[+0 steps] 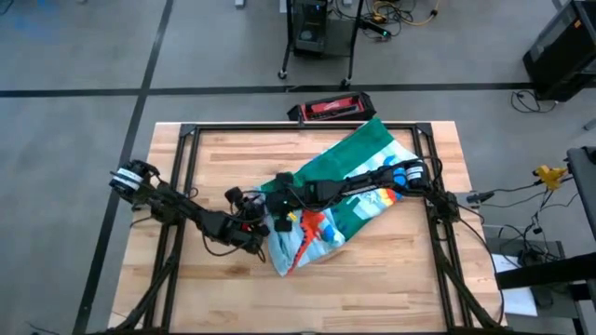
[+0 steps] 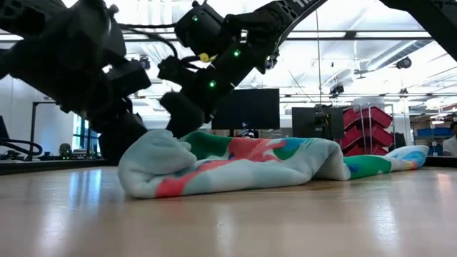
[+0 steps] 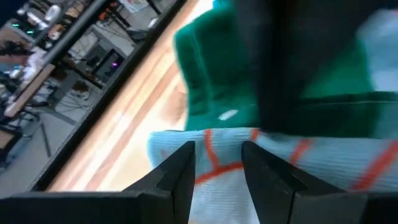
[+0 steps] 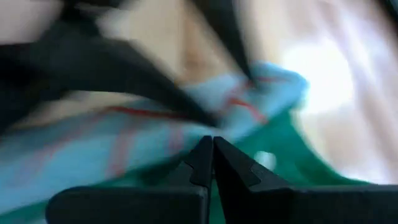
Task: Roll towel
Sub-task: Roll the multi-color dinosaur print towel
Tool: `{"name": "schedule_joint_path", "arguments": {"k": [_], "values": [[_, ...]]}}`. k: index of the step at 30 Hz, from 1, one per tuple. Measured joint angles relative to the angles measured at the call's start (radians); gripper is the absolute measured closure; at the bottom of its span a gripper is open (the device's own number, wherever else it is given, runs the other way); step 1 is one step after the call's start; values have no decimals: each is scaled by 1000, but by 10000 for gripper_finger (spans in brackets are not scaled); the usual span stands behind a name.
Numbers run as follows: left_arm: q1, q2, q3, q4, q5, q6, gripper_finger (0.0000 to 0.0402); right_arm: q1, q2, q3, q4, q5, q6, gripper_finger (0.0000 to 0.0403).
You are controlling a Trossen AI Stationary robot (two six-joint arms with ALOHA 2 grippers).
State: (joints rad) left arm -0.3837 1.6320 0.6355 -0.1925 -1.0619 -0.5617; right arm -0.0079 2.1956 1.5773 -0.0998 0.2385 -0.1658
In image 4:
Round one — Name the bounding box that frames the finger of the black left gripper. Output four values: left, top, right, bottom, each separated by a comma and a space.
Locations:
192, 0, 254, 80
0, 30, 218, 133

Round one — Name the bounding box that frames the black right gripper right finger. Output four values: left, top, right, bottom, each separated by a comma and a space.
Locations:
213, 135, 398, 224

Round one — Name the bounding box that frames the dinosaur print towel green border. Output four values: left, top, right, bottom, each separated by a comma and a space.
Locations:
0, 60, 374, 224

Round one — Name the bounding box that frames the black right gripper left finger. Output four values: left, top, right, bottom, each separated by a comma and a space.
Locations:
45, 135, 214, 224

